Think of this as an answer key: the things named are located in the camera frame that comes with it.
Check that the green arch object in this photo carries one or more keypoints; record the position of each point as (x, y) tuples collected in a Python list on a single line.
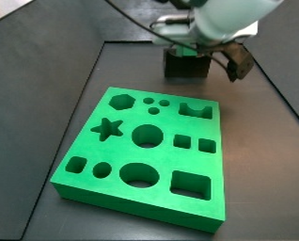
[(181, 51)]

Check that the black curved fixture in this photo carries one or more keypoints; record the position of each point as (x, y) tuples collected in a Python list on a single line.
[(184, 66)]

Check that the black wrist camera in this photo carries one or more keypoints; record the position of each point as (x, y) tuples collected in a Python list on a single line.
[(240, 60)]

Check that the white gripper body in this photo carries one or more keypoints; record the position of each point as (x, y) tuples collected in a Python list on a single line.
[(179, 29)]

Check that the green shape sorter block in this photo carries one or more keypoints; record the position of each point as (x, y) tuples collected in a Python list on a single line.
[(147, 158)]

